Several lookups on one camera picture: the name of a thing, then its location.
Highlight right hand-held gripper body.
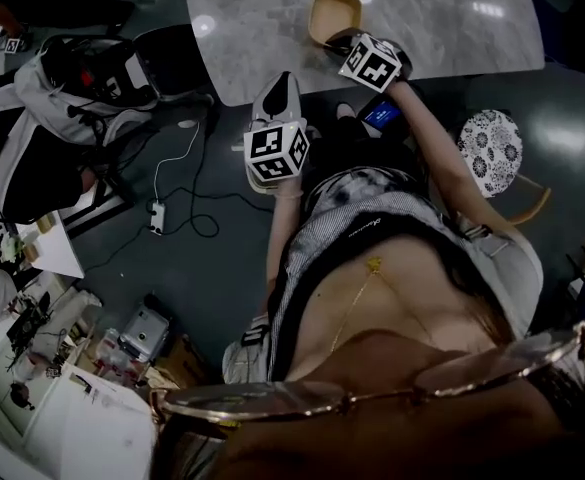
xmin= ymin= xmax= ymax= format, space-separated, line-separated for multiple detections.
xmin=323 ymin=27 xmax=414 ymax=94

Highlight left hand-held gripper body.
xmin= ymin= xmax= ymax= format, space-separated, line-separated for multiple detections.
xmin=243 ymin=70 xmax=312 ymax=197

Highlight black trash bin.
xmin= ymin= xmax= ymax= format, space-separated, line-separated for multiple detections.
xmin=121 ymin=23 xmax=214 ymax=103

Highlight person's left forearm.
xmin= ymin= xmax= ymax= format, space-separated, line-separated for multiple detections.
xmin=265 ymin=177 xmax=307 ymax=294

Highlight person's right forearm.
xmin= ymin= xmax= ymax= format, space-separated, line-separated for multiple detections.
xmin=394 ymin=80 xmax=528 ymax=249

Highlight device with blue screen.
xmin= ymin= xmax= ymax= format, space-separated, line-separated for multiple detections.
xmin=357 ymin=95 xmax=404 ymax=134

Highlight grey marble table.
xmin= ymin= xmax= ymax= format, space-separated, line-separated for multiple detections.
xmin=183 ymin=0 xmax=546 ymax=107

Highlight grey striped top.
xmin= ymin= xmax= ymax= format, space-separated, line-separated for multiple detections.
xmin=221 ymin=165 xmax=546 ymax=384

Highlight white power strip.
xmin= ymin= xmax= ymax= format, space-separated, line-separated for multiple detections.
xmin=147 ymin=200 xmax=168 ymax=237

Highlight floral cushion wooden stool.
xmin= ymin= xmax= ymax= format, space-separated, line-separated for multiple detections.
xmin=455 ymin=108 xmax=553 ymax=227

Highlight silver case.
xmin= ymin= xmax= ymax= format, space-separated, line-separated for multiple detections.
xmin=117 ymin=301 xmax=172 ymax=365

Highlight cardboard box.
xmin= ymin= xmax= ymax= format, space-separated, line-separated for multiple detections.
xmin=159 ymin=335 xmax=213 ymax=389

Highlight grey white jacket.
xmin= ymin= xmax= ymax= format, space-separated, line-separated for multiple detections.
xmin=0 ymin=50 xmax=156 ymax=212

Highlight white side table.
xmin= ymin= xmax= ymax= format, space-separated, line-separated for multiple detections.
xmin=19 ymin=207 xmax=87 ymax=280

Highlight gold rimmed glasses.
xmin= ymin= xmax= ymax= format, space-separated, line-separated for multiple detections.
xmin=147 ymin=319 xmax=585 ymax=425

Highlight black cable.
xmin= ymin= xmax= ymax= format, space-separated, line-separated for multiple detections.
xmin=84 ymin=112 xmax=276 ymax=274

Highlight white cable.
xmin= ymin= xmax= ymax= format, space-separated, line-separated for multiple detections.
xmin=152 ymin=120 xmax=201 ymax=204

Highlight gold necklace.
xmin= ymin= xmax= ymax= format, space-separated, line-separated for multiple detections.
xmin=328 ymin=255 xmax=386 ymax=355

